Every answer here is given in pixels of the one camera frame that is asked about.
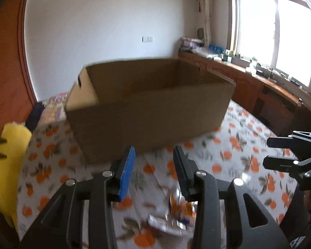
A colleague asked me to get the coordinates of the brown cardboard box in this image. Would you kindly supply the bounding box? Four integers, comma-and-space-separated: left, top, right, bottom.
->
65, 58, 236, 165

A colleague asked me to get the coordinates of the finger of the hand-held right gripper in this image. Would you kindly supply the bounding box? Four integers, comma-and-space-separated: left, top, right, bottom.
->
266, 131, 311, 150
262, 154, 311, 177

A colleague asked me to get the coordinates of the wooden desk cabinet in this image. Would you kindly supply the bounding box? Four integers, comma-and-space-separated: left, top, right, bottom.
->
177, 51, 311, 138

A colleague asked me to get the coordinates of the pile of purple boxes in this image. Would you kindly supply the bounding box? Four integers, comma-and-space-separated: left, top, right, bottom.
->
180, 36, 206, 53

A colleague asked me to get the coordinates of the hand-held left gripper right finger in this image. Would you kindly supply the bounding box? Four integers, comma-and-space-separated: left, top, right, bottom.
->
173, 145, 291, 249

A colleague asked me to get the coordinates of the dark blue cloth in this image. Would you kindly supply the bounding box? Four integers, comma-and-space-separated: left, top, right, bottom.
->
26, 101, 46, 133

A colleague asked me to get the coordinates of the yellow plush cushion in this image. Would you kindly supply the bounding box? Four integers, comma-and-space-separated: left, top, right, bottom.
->
0, 121, 33, 230

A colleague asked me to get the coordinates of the patterned white curtain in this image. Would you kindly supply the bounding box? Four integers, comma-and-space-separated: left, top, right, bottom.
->
196, 0, 215, 44

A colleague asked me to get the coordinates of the wooden frame window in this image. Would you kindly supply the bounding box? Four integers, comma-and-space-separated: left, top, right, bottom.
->
227, 0, 311, 94

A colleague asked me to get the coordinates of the floral blanket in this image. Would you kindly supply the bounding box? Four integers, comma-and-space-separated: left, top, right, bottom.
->
40, 91, 69, 125

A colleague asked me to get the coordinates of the person's dark clothing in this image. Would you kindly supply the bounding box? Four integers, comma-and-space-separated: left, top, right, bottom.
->
278, 187, 311, 249

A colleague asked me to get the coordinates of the wooden slatted wardrobe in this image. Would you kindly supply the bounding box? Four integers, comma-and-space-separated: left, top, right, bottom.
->
0, 0, 39, 140

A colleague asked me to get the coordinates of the orange fruit print tablecloth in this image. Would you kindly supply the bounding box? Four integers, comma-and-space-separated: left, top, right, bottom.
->
16, 99, 300, 249

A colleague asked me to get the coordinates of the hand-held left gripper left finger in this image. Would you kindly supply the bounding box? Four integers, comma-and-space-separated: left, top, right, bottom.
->
18, 145, 136, 249

